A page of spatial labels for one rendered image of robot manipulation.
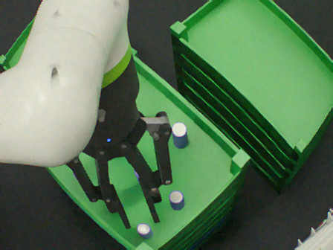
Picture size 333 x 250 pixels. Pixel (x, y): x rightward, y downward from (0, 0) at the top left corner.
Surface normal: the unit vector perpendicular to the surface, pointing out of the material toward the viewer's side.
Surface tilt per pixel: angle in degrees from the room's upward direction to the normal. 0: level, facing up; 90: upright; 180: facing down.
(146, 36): 0
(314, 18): 0
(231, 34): 0
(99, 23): 51
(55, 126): 37
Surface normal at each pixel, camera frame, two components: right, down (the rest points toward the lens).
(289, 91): -0.04, -0.25
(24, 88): -0.30, -0.29
